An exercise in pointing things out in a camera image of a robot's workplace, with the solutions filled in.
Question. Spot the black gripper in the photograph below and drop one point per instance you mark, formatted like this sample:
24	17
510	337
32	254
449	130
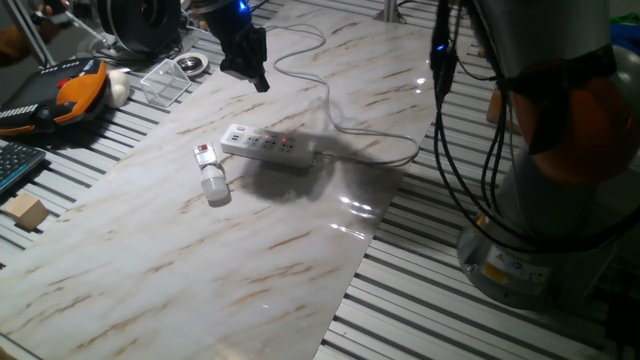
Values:
232	20

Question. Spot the black keyboard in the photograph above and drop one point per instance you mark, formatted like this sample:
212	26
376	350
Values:
17	165

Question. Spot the white round toy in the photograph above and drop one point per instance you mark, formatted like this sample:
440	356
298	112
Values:
119	89

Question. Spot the large black spool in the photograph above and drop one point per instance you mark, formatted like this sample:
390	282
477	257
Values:
140	22

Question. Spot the small white plug adapter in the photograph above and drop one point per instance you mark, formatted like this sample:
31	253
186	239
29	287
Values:
212	177

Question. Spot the clear plastic box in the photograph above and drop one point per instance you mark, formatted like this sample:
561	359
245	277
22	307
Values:
165	82

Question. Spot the slanted aluminium bar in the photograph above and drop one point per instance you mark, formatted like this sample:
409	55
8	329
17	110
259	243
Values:
30	32

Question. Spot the round metal tape roll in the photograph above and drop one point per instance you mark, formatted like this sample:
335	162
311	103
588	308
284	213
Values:
191	64

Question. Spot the orange black teach pendant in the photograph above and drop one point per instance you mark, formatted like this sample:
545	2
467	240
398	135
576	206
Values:
45	100

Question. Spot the white power strip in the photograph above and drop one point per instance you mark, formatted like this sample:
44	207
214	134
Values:
270	147

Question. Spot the aluminium post with base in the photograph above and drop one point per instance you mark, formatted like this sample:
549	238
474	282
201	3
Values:
389	11

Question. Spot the forearm in brown sleeve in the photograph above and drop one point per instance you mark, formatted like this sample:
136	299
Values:
12	45

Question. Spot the blue bag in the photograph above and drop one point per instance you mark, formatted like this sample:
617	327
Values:
625	37

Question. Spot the marble pattern mat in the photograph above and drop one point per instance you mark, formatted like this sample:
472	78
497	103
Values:
200	260

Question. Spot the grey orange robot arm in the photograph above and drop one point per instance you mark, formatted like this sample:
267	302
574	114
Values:
550	30

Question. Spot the tan wooden block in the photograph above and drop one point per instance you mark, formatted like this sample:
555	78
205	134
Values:
25	211

